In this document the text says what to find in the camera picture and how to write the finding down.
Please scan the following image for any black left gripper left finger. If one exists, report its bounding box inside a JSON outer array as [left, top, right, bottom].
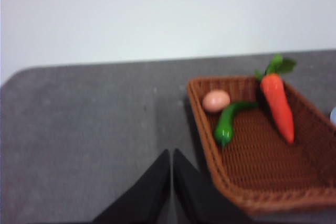
[[92, 149, 173, 224]]

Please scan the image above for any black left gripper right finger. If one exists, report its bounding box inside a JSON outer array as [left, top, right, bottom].
[[172, 148, 254, 224]]

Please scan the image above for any brown woven wicker basket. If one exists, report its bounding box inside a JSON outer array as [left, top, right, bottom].
[[186, 76, 336, 216]]

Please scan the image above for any green chili pepper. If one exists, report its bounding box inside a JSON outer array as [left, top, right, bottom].
[[214, 100, 260, 147]]

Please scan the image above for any pale brown egg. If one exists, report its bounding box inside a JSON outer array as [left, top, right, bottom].
[[202, 90, 231, 113]]

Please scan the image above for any orange carrot with green leaves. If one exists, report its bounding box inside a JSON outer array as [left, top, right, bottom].
[[254, 54, 297, 145]]

